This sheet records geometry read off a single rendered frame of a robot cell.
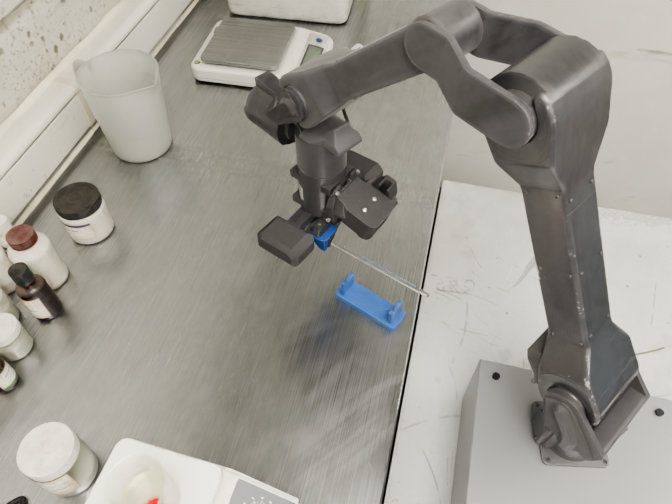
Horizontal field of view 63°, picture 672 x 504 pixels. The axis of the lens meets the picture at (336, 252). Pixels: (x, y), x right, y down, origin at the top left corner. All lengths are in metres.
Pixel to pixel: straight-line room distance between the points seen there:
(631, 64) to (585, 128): 1.41
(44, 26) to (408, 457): 0.87
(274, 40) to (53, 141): 0.47
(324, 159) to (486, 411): 0.32
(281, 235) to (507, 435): 0.32
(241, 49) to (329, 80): 0.68
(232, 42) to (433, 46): 0.84
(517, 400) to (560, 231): 0.26
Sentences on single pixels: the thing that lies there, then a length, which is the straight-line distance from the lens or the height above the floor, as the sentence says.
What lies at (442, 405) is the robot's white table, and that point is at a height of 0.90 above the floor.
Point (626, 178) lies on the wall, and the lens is 2.07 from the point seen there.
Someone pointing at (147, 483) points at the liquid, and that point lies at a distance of 0.60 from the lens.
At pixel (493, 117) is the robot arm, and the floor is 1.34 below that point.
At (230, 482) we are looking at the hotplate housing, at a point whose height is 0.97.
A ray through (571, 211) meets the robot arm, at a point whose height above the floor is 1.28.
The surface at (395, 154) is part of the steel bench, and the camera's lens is 1.00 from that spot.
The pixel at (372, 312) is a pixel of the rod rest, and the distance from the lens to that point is 0.77.
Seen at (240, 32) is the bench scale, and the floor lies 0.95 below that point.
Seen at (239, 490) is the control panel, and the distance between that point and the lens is 0.63.
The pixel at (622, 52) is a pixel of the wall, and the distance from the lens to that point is 1.78.
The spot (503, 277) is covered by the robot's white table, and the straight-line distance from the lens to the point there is 0.85.
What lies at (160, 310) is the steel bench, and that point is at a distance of 0.82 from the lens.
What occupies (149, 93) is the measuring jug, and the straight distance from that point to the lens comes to 0.95.
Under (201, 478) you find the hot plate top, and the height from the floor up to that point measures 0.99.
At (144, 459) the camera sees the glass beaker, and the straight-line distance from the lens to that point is 0.57.
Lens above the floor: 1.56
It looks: 52 degrees down
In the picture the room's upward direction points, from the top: straight up
